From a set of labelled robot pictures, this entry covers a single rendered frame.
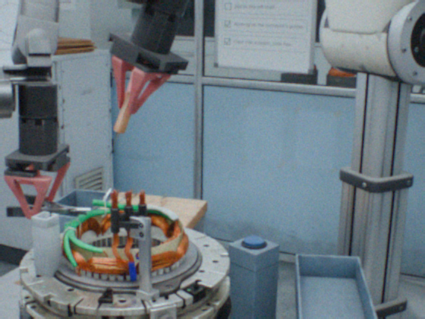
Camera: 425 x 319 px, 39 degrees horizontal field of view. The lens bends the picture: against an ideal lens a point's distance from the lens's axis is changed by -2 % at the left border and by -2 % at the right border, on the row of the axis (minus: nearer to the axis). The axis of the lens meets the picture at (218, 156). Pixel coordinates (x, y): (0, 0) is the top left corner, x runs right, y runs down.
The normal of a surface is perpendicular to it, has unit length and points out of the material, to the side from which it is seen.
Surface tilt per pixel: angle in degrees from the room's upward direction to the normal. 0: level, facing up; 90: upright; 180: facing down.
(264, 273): 90
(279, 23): 90
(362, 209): 90
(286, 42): 90
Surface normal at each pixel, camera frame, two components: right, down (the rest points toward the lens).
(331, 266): -0.10, 0.25
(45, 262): -0.43, 0.22
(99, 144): 0.91, 0.12
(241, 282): -0.70, 0.17
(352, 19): -0.88, 0.11
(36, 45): 0.44, -0.15
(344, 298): 0.02, -0.97
